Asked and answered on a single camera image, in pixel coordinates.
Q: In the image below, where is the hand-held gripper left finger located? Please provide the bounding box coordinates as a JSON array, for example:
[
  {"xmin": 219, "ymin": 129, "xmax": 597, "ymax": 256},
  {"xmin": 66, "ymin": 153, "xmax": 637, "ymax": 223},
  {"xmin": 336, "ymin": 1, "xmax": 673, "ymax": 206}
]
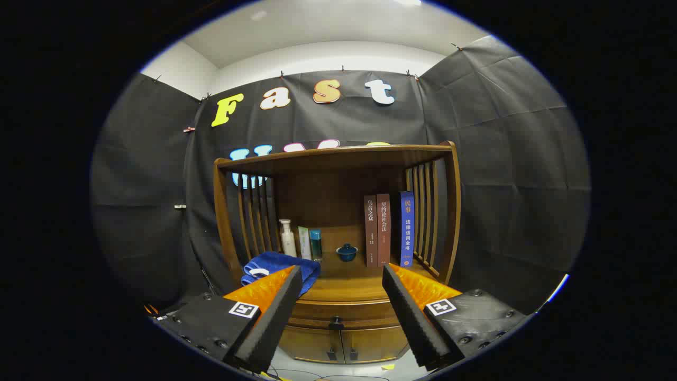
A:
[{"xmin": 151, "ymin": 265, "xmax": 304, "ymax": 374}]

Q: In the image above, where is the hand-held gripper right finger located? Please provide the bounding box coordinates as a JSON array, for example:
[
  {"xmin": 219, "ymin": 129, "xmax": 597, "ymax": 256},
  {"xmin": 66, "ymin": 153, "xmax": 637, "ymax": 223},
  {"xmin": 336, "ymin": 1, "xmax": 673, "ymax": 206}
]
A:
[{"xmin": 382, "ymin": 263, "xmax": 530, "ymax": 371}]

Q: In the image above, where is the wooden drawer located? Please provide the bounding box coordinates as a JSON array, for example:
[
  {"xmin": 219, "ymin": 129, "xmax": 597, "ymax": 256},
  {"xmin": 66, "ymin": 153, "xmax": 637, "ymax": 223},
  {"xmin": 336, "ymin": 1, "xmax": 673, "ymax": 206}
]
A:
[{"xmin": 287, "ymin": 298, "xmax": 404, "ymax": 331}]

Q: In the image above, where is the wooden cabinet door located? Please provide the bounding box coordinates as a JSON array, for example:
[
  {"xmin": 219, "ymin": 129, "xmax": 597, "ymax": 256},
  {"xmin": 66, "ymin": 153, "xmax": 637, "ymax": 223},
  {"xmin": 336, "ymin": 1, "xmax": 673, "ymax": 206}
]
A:
[
  {"xmin": 341, "ymin": 325, "xmax": 411, "ymax": 364},
  {"xmin": 279, "ymin": 326, "xmax": 344, "ymax": 365}
]

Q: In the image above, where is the wooden countertop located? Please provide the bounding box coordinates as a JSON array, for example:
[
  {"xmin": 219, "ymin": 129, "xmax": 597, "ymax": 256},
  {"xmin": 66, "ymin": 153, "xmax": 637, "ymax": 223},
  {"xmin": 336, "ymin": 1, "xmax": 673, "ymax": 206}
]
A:
[{"xmin": 239, "ymin": 251, "xmax": 441, "ymax": 303}]

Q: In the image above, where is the wooden cabinet with slatted shelf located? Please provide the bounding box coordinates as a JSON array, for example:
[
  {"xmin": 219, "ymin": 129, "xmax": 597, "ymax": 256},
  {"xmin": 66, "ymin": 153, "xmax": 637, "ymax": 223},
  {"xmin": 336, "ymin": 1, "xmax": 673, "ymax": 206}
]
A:
[{"xmin": 213, "ymin": 141, "xmax": 462, "ymax": 366}]

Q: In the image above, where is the blue folded towel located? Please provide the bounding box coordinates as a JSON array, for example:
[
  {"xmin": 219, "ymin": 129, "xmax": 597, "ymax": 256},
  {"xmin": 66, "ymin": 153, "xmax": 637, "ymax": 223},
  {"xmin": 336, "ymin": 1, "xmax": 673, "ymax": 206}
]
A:
[{"xmin": 241, "ymin": 251, "xmax": 321, "ymax": 297}]

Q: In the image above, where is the white lotion bottle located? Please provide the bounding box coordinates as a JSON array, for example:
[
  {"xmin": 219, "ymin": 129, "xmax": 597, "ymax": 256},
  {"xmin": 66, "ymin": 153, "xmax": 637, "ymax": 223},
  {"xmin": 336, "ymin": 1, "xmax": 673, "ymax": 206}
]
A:
[{"xmin": 279, "ymin": 219, "xmax": 298, "ymax": 258}]

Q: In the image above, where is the blue book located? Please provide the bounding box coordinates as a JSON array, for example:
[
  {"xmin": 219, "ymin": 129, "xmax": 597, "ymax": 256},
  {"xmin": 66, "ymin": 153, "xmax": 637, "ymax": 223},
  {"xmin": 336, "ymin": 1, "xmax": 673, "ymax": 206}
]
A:
[{"xmin": 399, "ymin": 191, "xmax": 415, "ymax": 267}]

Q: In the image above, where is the reddish brown book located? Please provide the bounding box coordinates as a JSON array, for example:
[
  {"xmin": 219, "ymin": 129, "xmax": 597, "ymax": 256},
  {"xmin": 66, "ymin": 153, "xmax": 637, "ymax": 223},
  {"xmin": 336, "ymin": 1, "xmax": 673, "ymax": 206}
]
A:
[{"xmin": 376, "ymin": 193, "xmax": 391, "ymax": 266}]

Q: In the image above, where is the dark brown book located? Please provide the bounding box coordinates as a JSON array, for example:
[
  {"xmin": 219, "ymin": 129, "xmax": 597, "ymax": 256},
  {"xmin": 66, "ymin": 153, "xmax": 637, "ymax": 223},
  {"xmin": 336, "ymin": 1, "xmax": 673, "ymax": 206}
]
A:
[{"xmin": 364, "ymin": 195, "xmax": 379, "ymax": 267}]

